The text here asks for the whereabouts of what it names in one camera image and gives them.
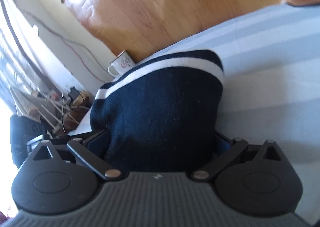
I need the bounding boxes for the navy white-striped garment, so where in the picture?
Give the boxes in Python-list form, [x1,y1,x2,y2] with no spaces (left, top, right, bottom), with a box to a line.
[90,50,224,172]

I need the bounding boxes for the floor clutter pile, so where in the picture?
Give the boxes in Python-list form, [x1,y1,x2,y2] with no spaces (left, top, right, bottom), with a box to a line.
[10,87,93,134]

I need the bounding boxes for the white enamel mug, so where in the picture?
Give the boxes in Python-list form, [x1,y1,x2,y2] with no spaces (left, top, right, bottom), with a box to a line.
[107,51,136,78]

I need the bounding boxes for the striped blue bed sheet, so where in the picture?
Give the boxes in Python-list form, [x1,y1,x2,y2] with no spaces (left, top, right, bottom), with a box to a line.
[74,6,319,226]

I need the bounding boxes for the thin wall cable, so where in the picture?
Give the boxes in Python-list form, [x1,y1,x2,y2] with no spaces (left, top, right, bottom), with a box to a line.
[0,0,111,83]

